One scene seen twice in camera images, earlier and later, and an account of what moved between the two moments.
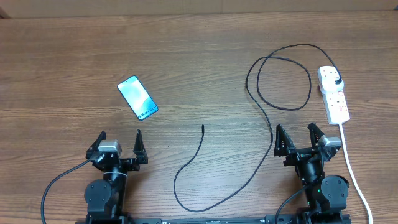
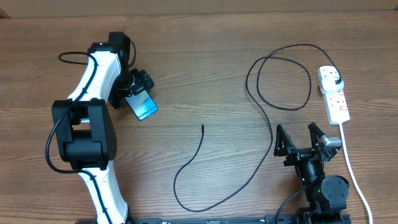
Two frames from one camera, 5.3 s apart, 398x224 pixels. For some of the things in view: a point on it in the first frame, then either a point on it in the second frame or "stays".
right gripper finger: (315, 133) stays
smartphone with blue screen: (138, 98) stays
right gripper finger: (283, 144) stays
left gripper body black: (131, 165) → (130, 81)
